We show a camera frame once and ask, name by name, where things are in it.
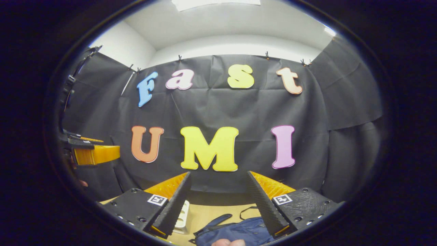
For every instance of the ceiling light panel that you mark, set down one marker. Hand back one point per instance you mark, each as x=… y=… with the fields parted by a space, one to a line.
x=216 y=4

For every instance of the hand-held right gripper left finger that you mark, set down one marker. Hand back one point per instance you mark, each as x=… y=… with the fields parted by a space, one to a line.
x=174 y=208

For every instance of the black backdrop cloth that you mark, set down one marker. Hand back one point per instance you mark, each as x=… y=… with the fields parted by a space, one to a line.
x=245 y=109

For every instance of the blue schoolbag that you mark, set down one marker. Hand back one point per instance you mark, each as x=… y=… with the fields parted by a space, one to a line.
x=239 y=230

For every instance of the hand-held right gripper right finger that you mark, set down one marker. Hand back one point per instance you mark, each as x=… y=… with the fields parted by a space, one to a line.
x=263 y=208

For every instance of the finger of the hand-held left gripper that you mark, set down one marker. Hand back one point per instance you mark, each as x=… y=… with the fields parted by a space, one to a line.
x=102 y=153
x=85 y=138

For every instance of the cream bookshelf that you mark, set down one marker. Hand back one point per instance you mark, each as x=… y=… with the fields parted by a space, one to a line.
x=183 y=215

